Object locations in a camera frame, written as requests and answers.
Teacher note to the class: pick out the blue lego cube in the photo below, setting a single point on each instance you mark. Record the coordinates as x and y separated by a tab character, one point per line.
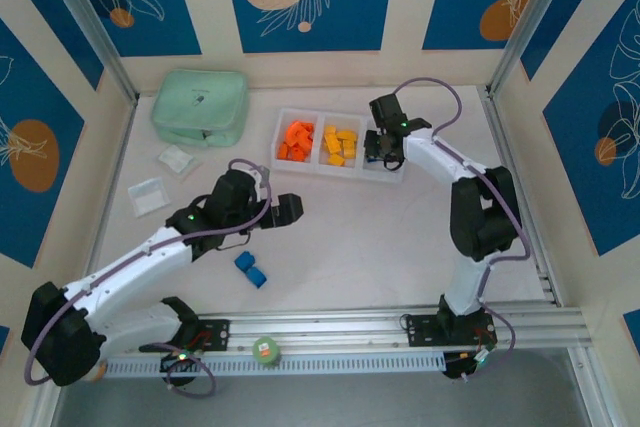
244	261
256	277

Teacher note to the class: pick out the small orange lego brick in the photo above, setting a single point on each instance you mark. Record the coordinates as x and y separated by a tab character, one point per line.
283	150

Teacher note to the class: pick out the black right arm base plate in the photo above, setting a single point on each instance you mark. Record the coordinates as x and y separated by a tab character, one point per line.
420	329

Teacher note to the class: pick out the aluminium side rail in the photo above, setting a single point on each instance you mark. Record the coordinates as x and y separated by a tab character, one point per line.
504	137
116	167

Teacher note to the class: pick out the white plastic bin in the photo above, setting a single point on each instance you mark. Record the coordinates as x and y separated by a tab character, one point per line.
380	177
340	173
295	168

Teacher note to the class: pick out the orange curved lego piece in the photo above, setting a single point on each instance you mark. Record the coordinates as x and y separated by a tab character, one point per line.
298	128

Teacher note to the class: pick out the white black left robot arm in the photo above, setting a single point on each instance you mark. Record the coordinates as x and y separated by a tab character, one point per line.
60	337

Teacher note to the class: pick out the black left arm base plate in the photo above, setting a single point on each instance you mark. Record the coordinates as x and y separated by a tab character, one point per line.
215	334

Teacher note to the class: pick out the orange studded lego brick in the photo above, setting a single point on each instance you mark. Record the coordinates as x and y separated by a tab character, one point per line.
300	151

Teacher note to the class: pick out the black electronics module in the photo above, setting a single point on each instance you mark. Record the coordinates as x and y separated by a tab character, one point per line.
465	366
180	367

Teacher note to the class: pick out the long aluminium base rail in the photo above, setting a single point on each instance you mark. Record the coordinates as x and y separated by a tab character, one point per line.
325	329

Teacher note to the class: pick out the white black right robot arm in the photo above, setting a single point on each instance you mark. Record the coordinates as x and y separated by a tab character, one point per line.
482	227

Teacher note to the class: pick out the clear plastic packet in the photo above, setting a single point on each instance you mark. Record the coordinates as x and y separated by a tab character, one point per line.
147	195
175	159

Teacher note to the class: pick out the aluminium frame post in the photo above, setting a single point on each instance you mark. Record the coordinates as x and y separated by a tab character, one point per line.
537	12
82	12

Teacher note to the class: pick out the mint green zipper pouch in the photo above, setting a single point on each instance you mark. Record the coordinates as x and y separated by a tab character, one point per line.
200	107

